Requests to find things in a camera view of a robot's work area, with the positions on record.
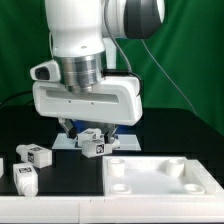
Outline black floor cables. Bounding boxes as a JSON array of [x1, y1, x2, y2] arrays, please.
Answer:
[[0, 89, 34, 108]]

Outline white obstacle fence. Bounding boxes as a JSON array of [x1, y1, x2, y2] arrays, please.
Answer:
[[0, 195, 224, 224]]

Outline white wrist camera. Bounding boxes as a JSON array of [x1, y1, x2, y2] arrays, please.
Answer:
[[30, 60, 61, 82]]

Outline white square tabletop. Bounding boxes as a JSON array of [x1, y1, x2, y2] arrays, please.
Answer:
[[102, 156, 224, 197]]

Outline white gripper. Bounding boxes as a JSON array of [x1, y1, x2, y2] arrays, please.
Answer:
[[33, 76, 142, 144]]

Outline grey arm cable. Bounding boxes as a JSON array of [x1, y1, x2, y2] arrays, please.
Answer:
[[103, 0, 198, 116]]

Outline white tag sheet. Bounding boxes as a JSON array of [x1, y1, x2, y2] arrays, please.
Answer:
[[52, 133, 141, 151]]

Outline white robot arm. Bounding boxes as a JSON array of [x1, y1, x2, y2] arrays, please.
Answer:
[[30, 0, 165, 143]]

